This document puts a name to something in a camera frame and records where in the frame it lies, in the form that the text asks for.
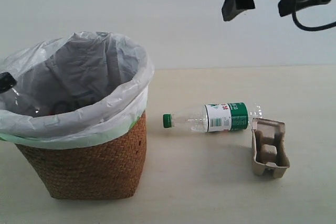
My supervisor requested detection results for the woven wicker waste basket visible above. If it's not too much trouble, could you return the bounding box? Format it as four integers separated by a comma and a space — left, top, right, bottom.
16, 114, 147, 200

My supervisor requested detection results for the black cable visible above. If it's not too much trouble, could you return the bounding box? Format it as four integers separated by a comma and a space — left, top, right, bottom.
291, 0, 336, 32

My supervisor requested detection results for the green-label clear water bottle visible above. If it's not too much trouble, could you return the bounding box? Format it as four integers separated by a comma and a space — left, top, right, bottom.
162, 102, 262, 133

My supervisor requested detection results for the white plastic bin liner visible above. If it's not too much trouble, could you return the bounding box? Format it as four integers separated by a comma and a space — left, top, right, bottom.
1, 32, 154, 150

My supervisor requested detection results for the grey paper pulp tray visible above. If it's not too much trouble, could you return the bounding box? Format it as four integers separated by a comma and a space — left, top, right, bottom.
251, 118, 290, 179

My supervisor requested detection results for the red-label clear cola bottle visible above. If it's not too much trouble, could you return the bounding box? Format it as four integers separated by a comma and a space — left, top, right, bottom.
1, 72, 56, 118

